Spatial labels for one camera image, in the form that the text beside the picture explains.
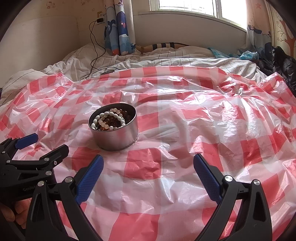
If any pink bead charm bracelet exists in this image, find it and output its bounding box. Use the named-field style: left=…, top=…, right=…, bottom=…
left=98, top=107, right=125, bottom=130

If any white bead bracelet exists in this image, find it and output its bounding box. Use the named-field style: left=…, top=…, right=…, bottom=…
left=90, top=111, right=127, bottom=130

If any left hand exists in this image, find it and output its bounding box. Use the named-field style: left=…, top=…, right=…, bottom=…
left=0, top=198, right=32, bottom=229

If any round silver metal tin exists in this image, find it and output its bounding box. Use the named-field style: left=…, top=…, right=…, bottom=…
left=88, top=103, right=139, bottom=151

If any red white checkered plastic sheet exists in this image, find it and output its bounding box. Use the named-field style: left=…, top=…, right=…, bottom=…
left=1, top=66, right=295, bottom=240

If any white striped bed quilt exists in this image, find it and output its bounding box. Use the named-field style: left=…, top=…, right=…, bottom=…
left=1, top=44, right=266, bottom=105

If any blue cartoon curtain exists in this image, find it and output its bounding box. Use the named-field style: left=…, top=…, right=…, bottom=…
left=104, top=0, right=136, bottom=56

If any striped pillow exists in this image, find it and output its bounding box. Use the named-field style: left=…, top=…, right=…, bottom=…
left=136, top=42, right=188, bottom=54

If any black puffy jacket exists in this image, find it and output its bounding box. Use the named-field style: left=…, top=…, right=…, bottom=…
left=256, top=46, right=296, bottom=96

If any light blue plastic bag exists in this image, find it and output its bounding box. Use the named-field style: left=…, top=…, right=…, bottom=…
left=208, top=48, right=259, bottom=61

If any right side cartoon curtain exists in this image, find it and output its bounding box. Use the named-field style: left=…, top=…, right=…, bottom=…
left=246, top=1, right=272, bottom=60

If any black charging cable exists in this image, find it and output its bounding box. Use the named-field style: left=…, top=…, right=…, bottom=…
left=84, top=19, right=121, bottom=79

